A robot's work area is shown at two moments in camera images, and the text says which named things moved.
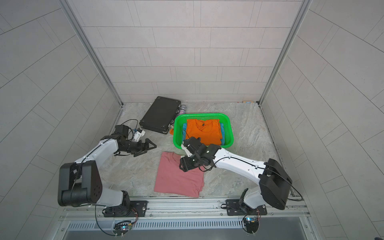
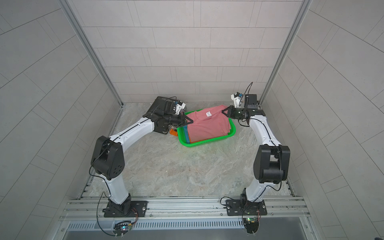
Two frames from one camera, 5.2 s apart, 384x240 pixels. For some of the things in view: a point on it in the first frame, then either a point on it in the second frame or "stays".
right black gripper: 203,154 → 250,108
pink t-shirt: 171,179 → 208,123
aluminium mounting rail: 192,209 stays
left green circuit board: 121,228 stays
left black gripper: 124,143 → 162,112
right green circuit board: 250,223 stays
